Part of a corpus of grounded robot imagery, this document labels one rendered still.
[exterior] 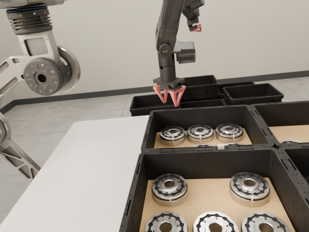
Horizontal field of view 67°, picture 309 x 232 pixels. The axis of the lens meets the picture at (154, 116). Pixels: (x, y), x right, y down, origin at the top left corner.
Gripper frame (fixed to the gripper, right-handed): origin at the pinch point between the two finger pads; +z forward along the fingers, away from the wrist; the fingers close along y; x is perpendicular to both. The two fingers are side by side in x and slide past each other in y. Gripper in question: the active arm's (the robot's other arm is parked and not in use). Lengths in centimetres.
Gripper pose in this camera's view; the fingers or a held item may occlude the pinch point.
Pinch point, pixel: (170, 102)
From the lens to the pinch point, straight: 88.4
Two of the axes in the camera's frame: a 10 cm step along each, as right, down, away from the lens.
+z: 1.2, 8.9, 4.5
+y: -6.8, -2.5, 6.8
